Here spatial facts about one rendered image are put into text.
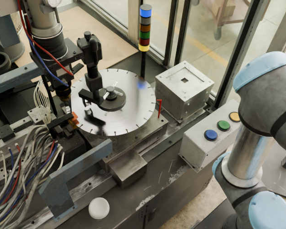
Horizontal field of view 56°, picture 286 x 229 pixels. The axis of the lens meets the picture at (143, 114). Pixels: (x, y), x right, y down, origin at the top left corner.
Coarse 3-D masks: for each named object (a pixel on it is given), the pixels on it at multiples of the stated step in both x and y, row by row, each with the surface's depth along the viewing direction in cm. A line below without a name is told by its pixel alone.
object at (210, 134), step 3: (210, 129) 98; (207, 132) 97; (210, 132) 97; (213, 132) 97; (207, 135) 96; (210, 135) 96; (213, 135) 96; (216, 135) 96; (207, 138) 96; (210, 138) 96; (213, 138) 96
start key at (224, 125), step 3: (222, 120) 101; (219, 123) 100; (222, 123) 100; (225, 123) 100; (228, 123) 100; (219, 126) 99; (222, 126) 99; (225, 126) 99; (228, 126) 99; (222, 129) 99; (225, 129) 99
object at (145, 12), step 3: (141, 6) 102; (144, 6) 102; (147, 6) 102; (150, 6) 102; (141, 9) 101; (144, 9) 101; (147, 9) 101; (150, 9) 101; (141, 12) 102; (144, 12) 101; (147, 12) 101; (150, 12) 102; (141, 15) 103; (144, 15) 102; (147, 15) 102; (150, 15) 103
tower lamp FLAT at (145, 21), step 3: (141, 18) 103; (144, 18) 103; (147, 18) 103; (150, 18) 104; (141, 21) 105; (144, 21) 104; (147, 21) 104; (150, 21) 105; (144, 24) 105; (147, 24) 105
